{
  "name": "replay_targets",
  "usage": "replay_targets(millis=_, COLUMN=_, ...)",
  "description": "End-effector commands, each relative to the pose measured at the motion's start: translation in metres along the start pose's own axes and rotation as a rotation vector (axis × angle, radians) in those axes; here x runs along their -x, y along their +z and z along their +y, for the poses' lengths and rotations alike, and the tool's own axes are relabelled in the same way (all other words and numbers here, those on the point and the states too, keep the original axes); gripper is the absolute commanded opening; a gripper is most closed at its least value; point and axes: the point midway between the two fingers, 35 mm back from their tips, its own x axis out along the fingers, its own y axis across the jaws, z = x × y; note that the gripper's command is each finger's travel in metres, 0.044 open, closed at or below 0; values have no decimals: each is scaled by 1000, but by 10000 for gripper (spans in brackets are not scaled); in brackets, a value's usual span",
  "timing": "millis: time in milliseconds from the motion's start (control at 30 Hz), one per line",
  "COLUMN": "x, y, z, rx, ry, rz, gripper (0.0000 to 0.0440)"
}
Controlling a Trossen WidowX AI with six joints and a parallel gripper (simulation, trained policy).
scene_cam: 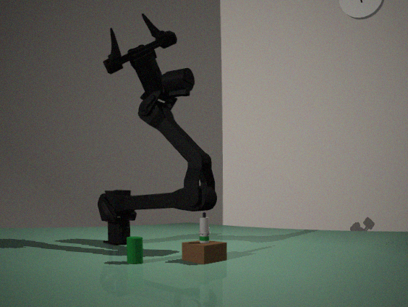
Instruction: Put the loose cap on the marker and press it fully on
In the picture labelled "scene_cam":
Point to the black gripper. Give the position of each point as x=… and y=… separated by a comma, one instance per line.
x=144, y=61

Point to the green marker cap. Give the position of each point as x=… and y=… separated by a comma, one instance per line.
x=134, y=250

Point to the white marker with green band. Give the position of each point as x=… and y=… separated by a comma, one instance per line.
x=204, y=229

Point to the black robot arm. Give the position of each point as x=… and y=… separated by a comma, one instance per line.
x=119, y=203

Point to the brown block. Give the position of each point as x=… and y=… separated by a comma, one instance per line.
x=204, y=253

